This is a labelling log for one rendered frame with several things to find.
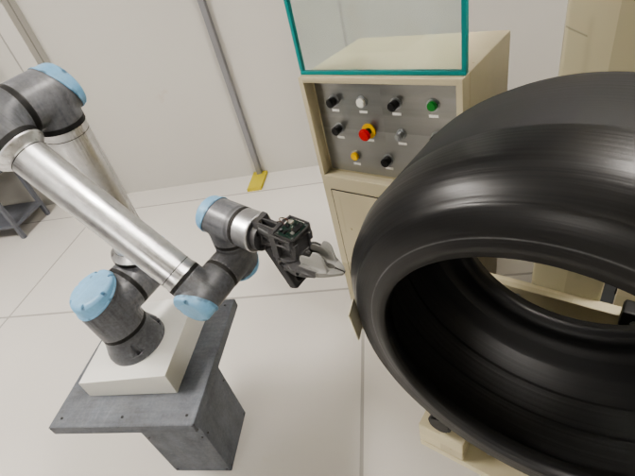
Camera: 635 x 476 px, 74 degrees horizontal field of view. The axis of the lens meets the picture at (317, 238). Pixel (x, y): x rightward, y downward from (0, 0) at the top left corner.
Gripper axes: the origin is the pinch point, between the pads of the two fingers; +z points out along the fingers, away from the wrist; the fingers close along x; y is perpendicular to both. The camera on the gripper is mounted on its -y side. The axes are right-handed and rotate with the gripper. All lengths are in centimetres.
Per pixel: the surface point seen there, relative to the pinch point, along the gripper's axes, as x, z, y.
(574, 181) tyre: -9, 34, 38
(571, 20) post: 28, 25, 40
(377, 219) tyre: -9.1, 14.0, 25.8
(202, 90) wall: 158, -233, -62
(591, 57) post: 28, 29, 35
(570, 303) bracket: 25.2, 39.2, -12.6
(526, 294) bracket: 25.2, 31.1, -14.3
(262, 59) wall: 184, -189, -43
